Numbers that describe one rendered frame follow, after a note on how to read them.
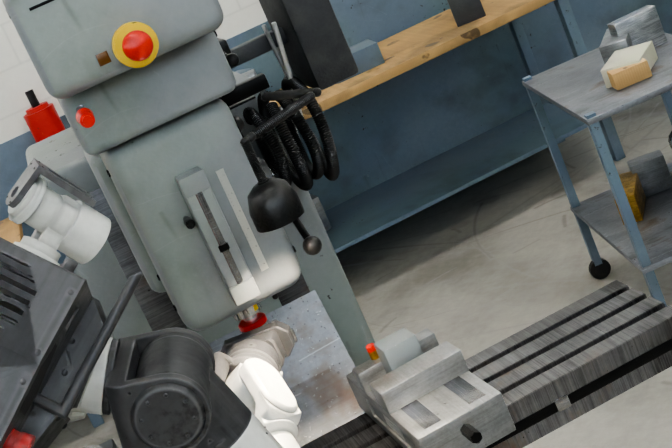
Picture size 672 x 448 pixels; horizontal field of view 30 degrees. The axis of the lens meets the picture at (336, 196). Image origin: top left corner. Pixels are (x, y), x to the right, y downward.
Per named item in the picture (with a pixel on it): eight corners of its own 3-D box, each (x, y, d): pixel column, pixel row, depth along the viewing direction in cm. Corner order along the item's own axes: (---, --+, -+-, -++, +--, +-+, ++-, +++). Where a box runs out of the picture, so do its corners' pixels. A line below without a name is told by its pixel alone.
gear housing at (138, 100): (243, 88, 180) (214, 24, 178) (88, 161, 176) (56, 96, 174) (205, 71, 212) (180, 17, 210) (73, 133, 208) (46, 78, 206)
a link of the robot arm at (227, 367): (291, 370, 186) (285, 404, 175) (251, 423, 188) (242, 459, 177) (227, 328, 184) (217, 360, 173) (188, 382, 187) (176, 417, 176)
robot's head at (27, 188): (62, 256, 152) (99, 205, 152) (3, 220, 148) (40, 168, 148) (53, 240, 158) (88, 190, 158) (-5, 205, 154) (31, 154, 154)
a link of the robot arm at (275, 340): (282, 306, 195) (276, 336, 184) (306, 359, 198) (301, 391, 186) (209, 334, 197) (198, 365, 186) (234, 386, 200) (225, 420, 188)
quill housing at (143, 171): (312, 280, 192) (227, 91, 183) (190, 342, 188) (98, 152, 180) (284, 254, 210) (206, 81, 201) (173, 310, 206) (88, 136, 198)
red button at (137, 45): (159, 53, 162) (146, 25, 161) (131, 66, 161) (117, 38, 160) (156, 52, 165) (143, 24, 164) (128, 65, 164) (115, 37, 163)
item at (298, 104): (253, 142, 171) (249, 133, 171) (246, 144, 172) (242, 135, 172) (324, 93, 183) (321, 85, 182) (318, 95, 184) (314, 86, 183)
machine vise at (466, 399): (517, 430, 193) (492, 369, 190) (434, 478, 190) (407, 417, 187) (431, 368, 226) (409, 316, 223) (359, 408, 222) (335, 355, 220)
